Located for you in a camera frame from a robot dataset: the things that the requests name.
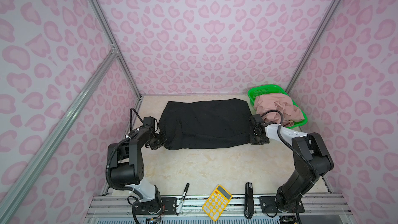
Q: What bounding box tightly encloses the black shirt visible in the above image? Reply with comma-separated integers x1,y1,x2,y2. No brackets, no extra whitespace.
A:
159,98,251,150

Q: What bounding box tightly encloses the pink garment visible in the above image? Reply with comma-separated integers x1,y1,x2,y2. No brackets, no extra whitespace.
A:
254,93,305,128

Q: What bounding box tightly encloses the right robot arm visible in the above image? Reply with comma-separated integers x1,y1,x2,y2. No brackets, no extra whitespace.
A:
249,123,334,215

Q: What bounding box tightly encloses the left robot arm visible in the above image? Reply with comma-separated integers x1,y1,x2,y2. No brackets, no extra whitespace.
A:
105,117,165,214

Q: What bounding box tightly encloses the green plastic laundry basket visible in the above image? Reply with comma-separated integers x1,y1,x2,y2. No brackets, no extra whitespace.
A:
247,84,308,129

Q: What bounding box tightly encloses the black marker pen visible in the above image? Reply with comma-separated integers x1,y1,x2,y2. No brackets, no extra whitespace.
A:
175,183,190,216

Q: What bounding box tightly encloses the black stapler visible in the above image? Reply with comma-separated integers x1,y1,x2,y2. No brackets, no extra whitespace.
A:
244,182,255,219

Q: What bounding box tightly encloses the yellow calculator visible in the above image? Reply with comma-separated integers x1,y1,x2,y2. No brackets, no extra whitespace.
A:
202,185,233,222

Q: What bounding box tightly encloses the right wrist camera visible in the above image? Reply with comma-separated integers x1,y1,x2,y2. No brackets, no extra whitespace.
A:
249,114,264,127

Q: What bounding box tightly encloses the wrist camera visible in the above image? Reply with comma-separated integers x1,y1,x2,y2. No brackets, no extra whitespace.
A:
249,114,264,127
143,117,158,132

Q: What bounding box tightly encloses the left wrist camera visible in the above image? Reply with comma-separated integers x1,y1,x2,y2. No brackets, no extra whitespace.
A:
143,117,158,132

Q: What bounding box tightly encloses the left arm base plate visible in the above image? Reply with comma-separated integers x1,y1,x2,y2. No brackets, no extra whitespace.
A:
132,197,177,215

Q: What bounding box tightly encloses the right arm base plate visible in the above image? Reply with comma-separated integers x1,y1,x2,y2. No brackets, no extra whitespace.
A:
259,196,305,215

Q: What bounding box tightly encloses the aluminium mounting rail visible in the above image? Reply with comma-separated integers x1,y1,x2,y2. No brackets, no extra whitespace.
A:
84,193,355,224

